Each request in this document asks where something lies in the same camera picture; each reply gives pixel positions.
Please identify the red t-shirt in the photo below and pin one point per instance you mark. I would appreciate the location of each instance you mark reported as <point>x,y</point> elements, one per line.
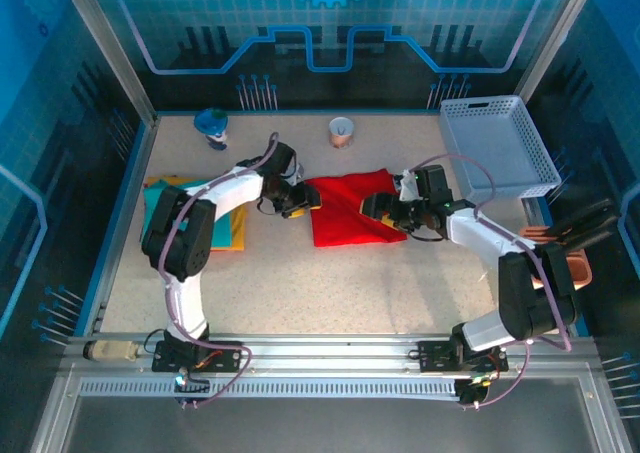
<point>340,218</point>

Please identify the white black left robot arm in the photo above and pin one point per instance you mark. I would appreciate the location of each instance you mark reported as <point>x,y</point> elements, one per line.
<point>235,193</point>

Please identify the stack of folded coloured cloths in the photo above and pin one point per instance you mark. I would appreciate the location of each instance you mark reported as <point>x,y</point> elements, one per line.
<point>239,228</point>

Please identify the copper white cup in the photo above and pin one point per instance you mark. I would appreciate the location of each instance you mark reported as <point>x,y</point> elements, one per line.
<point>342,132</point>

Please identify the blue toy figurine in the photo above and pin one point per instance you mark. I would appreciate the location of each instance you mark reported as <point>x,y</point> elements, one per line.
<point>212,128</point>

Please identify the perforated grey plastic basket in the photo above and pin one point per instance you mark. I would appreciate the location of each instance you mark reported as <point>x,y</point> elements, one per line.
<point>495,143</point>

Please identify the teal folded t-shirt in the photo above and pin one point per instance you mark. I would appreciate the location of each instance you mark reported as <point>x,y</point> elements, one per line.
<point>152,198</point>

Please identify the terracotta plastic holder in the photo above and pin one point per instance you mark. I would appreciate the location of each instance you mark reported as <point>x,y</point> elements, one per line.
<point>580,270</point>

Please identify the black connector board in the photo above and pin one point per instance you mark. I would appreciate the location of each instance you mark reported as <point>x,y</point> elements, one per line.
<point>475,390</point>
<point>187,385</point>

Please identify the grey metal panel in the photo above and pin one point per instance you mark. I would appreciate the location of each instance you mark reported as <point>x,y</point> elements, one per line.
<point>320,425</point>

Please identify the beige cylindrical device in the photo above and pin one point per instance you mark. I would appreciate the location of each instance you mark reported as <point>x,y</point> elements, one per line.
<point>110,351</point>

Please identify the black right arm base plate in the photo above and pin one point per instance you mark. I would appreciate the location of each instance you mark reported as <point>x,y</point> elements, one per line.
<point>435,357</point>

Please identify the aluminium mounting rail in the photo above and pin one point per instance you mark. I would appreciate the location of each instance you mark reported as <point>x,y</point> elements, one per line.
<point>325,355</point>

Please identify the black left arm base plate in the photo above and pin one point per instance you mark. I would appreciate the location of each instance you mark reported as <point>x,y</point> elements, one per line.
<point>225,359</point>

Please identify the aluminium frame post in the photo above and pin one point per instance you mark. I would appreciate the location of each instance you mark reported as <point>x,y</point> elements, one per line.
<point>550,38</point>
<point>115,58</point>

